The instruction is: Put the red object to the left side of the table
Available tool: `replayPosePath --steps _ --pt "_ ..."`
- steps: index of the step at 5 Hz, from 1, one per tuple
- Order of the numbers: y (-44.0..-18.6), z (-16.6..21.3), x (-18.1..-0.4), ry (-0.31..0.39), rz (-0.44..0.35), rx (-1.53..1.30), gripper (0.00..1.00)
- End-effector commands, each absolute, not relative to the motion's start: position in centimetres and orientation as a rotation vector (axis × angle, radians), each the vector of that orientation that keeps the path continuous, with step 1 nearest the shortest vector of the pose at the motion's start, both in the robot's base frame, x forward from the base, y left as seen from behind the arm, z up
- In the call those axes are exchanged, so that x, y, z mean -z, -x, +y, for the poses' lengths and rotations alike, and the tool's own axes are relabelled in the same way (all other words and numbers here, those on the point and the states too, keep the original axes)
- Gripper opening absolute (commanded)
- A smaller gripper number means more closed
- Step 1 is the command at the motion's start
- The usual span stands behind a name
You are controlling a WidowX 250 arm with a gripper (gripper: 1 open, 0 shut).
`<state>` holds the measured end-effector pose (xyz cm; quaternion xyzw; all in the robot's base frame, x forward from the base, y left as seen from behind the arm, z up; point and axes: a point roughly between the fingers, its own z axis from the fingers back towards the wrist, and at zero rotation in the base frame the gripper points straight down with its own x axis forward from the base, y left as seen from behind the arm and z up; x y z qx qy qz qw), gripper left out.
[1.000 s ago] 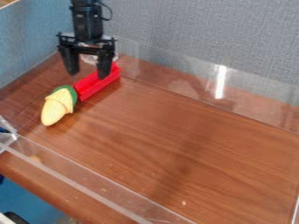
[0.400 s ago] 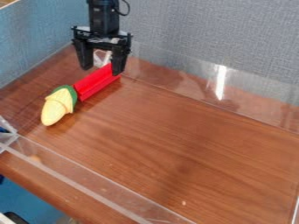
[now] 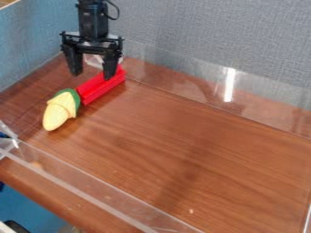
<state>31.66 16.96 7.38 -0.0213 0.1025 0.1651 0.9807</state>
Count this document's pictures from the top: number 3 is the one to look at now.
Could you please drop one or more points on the red plastic block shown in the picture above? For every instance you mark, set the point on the red plastic block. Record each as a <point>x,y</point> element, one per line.
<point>97,86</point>

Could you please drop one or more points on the clear acrylic front wall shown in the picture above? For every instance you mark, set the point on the clear acrylic front wall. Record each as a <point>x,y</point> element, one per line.
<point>112,200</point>

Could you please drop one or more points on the clear acrylic corner bracket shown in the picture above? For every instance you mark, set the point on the clear acrylic corner bracket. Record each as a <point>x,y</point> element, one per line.
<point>94,60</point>

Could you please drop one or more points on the clear acrylic back wall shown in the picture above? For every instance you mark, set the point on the clear acrylic back wall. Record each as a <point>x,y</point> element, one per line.
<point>260,99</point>

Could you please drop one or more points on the clear acrylic wall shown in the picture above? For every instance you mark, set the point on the clear acrylic wall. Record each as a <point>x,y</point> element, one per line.
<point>260,99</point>
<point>112,200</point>

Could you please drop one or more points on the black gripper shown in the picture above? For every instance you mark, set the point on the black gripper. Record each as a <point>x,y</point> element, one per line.
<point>73,50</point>

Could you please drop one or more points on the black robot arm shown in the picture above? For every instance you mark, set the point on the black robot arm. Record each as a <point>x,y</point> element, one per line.
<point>94,13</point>

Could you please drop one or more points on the clear acrylic front bracket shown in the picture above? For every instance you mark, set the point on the clear acrylic front bracket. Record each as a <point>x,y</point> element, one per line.
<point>9,142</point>

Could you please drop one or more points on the yellow green toy corn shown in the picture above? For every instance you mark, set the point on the yellow green toy corn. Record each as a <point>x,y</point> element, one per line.
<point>61,108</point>

